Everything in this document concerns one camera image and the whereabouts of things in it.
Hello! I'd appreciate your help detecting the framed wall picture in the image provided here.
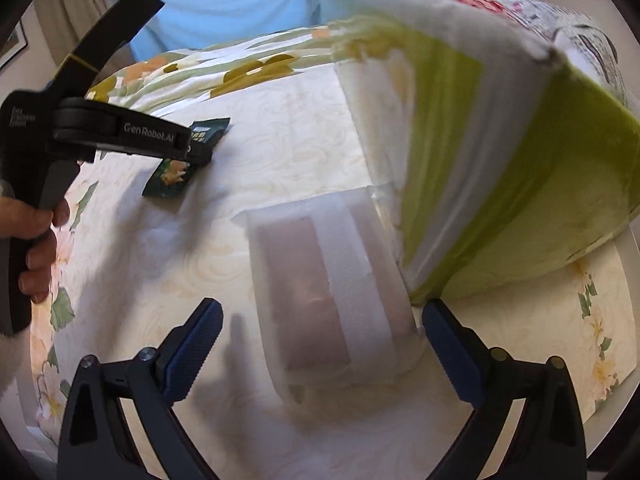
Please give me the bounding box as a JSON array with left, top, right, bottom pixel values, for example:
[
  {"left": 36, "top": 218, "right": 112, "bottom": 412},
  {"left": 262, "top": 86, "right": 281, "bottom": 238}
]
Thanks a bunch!
[{"left": 0, "top": 22, "right": 28, "bottom": 68}]

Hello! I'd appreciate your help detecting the floral striped blanket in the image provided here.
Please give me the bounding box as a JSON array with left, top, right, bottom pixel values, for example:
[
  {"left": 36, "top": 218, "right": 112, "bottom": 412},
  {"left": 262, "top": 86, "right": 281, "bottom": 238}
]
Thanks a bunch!
[{"left": 85, "top": 25, "right": 351, "bottom": 116}]

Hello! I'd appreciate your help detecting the translucent white snack packet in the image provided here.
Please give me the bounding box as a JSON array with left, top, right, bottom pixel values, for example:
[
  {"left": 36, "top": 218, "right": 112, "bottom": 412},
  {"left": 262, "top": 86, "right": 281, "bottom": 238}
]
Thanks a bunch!
[{"left": 232, "top": 185, "right": 428, "bottom": 403}]

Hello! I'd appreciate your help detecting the light blue cloth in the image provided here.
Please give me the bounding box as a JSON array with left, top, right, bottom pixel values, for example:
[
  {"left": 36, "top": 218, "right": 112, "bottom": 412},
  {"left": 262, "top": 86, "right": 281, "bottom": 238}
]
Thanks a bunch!
[{"left": 130, "top": 0, "right": 326, "bottom": 58}]

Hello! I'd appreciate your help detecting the person's left hand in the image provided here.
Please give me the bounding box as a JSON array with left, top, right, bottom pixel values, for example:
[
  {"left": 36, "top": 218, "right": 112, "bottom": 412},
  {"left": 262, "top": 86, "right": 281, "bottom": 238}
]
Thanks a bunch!
[{"left": 0, "top": 195, "right": 71, "bottom": 306}]

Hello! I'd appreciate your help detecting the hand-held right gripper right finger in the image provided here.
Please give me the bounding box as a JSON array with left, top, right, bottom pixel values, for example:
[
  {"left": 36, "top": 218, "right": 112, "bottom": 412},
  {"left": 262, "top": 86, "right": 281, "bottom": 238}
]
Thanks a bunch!
[{"left": 421, "top": 298, "right": 587, "bottom": 480}]

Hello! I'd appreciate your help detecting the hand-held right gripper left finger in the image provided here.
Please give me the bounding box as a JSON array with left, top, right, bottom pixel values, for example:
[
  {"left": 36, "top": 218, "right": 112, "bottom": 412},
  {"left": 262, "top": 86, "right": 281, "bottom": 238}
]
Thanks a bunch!
[{"left": 57, "top": 297, "right": 224, "bottom": 480}]

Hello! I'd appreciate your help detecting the dark green snack packet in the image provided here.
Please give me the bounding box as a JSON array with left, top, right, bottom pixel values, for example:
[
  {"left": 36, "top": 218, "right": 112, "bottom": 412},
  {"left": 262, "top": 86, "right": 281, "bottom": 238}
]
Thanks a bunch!
[{"left": 141, "top": 117, "right": 232, "bottom": 198}]

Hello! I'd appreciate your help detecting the green white storage box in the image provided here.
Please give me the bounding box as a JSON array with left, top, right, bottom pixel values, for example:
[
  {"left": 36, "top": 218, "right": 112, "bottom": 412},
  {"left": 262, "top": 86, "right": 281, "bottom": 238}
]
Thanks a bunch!
[{"left": 315, "top": 0, "right": 640, "bottom": 306}]

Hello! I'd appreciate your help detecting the beige curtain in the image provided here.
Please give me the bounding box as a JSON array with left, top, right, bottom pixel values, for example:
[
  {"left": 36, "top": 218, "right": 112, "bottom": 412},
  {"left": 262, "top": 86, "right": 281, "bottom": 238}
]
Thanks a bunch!
[{"left": 40, "top": 0, "right": 136, "bottom": 68}]

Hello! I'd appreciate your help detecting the cream floral tablecloth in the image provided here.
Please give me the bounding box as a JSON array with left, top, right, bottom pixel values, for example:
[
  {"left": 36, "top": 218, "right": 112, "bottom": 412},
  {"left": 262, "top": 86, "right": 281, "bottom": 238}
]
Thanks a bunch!
[{"left": 30, "top": 67, "right": 636, "bottom": 480}]

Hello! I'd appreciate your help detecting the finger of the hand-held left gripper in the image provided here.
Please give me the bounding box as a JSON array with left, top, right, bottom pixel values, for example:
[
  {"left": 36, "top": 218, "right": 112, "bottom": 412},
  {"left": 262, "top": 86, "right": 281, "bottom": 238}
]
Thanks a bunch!
[{"left": 185, "top": 127, "right": 216, "bottom": 166}]

